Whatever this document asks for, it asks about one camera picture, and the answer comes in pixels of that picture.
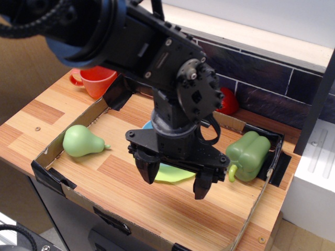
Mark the black braided cable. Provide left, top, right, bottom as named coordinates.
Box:
left=0, top=224, right=38, bottom=251

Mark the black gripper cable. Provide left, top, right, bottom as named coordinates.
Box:
left=196, top=116, right=221, bottom=145

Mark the cardboard border frame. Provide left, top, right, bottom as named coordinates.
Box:
left=31, top=76, right=291, bottom=250

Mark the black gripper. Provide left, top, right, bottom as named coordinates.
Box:
left=125, top=127, right=230, bottom=200

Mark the green toy pear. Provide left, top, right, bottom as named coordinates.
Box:
left=62, top=125, right=111, bottom=157

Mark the orange plastic cup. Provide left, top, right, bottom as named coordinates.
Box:
left=69, top=66, right=118, bottom=99

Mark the blue bowl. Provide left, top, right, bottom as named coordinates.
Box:
left=142, top=121, right=153, bottom=130

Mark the green toy bell pepper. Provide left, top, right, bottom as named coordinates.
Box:
left=226, top=131, right=271, bottom=182

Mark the light green plate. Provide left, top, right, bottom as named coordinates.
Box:
left=154, top=163, right=196, bottom=183

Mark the red toy pepper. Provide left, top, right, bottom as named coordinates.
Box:
left=216, top=87, right=239, bottom=115

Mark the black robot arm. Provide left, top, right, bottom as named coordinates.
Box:
left=1, top=1, right=229, bottom=199

